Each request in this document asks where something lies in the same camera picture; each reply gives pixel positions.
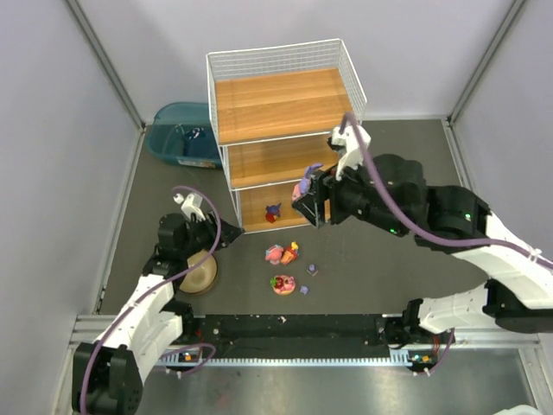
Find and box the white wire wooden shelf rack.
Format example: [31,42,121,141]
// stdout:
[206,39,367,233]

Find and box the blue stitch toy figure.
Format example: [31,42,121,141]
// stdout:
[265,203,282,223]

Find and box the teal plastic bin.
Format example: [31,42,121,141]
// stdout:
[144,102,222,169]

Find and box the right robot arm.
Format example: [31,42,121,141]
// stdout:
[291,154,552,347]

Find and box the purple bunny pink donut toy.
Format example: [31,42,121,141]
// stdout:
[292,163,323,201]

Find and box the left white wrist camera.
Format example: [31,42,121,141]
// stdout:
[173,192,206,222]

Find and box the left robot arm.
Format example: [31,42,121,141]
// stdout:
[72,212,244,414]

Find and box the small purple cake toy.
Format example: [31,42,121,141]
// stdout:
[307,264,319,277]

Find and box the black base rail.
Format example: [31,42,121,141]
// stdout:
[194,314,409,360]

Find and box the tan overturned bowl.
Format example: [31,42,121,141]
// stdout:
[179,255,218,295]

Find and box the dark blue object in bin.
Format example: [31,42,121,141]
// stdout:
[184,127,205,142]

